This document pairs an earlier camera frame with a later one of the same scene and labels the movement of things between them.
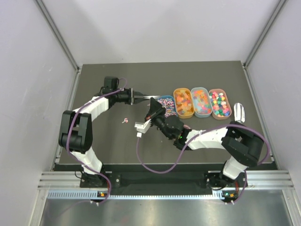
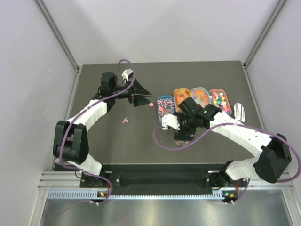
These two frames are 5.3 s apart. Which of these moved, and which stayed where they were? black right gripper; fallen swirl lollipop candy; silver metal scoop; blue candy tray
Moved: black right gripper
Stayed: fallen swirl lollipop candy; blue candy tray; silver metal scoop
